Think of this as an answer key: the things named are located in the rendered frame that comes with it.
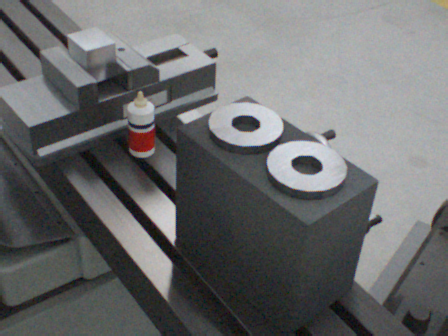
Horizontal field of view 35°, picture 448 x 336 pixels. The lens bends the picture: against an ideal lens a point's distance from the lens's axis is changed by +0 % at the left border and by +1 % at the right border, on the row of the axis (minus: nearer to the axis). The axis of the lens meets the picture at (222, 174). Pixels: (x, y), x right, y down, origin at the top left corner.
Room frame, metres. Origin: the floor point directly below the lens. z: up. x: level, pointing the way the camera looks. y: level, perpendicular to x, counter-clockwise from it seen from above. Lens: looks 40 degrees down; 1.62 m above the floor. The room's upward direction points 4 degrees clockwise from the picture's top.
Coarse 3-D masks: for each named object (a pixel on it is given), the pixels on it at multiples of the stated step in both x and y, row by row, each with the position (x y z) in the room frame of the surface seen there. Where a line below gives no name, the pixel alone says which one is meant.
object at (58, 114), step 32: (64, 64) 0.94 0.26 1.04; (160, 64) 1.04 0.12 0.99; (192, 64) 1.03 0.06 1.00; (0, 96) 0.90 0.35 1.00; (32, 96) 0.91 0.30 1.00; (64, 96) 0.91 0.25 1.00; (96, 96) 0.90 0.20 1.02; (128, 96) 0.93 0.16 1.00; (160, 96) 0.97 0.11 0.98; (192, 96) 1.01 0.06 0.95; (32, 128) 0.83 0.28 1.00; (64, 128) 0.86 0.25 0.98; (96, 128) 0.90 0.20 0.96; (32, 160) 0.83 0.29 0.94
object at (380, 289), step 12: (420, 228) 1.32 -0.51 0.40; (408, 240) 1.27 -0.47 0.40; (420, 240) 1.27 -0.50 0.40; (396, 252) 1.22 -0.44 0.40; (408, 252) 1.23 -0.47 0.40; (396, 264) 1.18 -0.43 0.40; (384, 276) 1.14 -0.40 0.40; (396, 276) 1.14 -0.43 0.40; (372, 288) 1.10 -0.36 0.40; (384, 288) 1.10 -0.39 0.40; (384, 300) 1.07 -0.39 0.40
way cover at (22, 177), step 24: (0, 144) 0.96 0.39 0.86; (0, 168) 0.89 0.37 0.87; (24, 168) 0.90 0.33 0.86; (0, 192) 0.82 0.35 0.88; (24, 192) 0.83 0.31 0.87; (0, 216) 0.76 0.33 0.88; (24, 216) 0.77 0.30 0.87; (48, 216) 0.79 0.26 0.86; (0, 240) 0.69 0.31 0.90; (24, 240) 0.72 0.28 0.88; (48, 240) 0.73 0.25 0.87
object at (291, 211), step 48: (192, 144) 0.67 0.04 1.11; (240, 144) 0.65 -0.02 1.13; (288, 144) 0.65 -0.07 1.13; (192, 192) 0.66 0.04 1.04; (240, 192) 0.60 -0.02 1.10; (288, 192) 0.58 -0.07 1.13; (336, 192) 0.58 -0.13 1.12; (192, 240) 0.66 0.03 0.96; (240, 240) 0.60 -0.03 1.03; (288, 240) 0.55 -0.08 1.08; (336, 240) 0.57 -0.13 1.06; (240, 288) 0.59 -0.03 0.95; (288, 288) 0.54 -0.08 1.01; (336, 288) 0.59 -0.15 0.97
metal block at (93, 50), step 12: (72, 36) 0.97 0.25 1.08; (84, 36) 0.97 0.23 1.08; (96, 36) 0.97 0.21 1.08; (72, 48) 0.96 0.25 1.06; (84, 48) 0.93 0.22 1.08; (96, 48) 0.94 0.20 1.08; (108, 48) 0.95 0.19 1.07; (84, 60) 0.93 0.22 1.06; (96, 60) 0.93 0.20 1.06; (108, 60) 0.95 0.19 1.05; (96, 72) 0.93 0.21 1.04; (108, 72) 0.95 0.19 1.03
